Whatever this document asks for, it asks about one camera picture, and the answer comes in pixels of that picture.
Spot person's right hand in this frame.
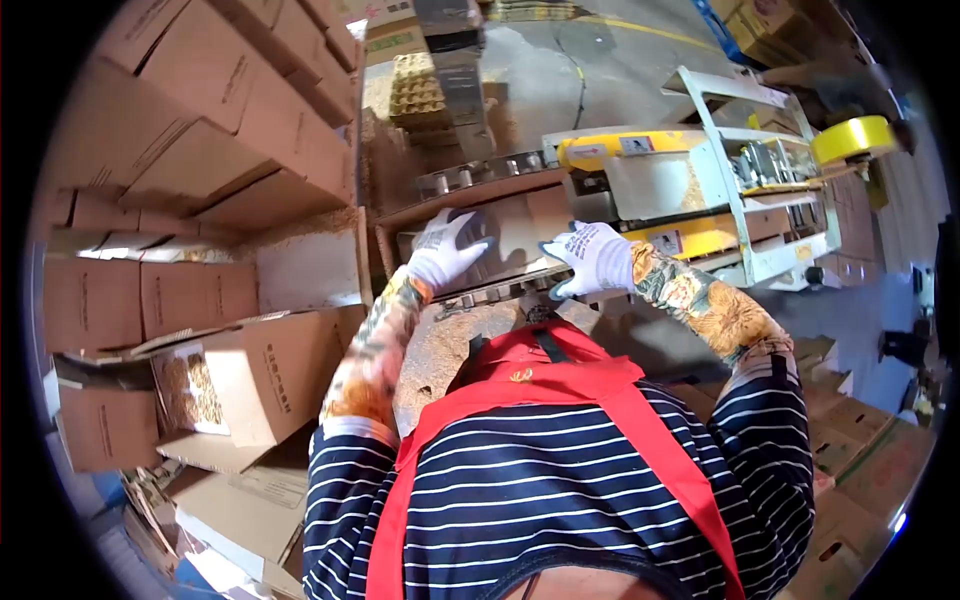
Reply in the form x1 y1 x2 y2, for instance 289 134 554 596
537 221 638 302

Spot person's left hand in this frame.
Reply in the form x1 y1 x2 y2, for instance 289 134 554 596
407 207 497 295

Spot person's left fingers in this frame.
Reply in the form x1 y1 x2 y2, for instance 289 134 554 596
422 207 483 243

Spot brown cardboard carton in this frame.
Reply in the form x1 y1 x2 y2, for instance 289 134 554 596
377 183 580 295

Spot metal roller conveyor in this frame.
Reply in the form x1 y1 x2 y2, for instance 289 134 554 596
414 150 575 310

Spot white yellow carton sealing machine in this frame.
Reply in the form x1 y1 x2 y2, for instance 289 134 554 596
541 66 901 292

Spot stack of paper egg trays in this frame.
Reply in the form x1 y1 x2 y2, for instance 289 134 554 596
388 51 454 130

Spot person's body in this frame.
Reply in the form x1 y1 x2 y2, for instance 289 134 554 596
302 318 817 600

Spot open tilted cardboard carton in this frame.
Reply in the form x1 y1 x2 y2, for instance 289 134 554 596
135 306 369 475

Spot stack of brown cartons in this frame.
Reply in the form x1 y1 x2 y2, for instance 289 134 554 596
30 0 370 475

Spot yellow tape roll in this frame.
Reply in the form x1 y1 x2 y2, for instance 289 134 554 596
808 114 898 168

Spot heap of printed cardboard cartons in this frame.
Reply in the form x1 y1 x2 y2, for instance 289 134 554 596
776 336 940 600

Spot pile of flattened cardboard cartons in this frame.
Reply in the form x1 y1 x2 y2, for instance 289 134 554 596
123 448 320 600

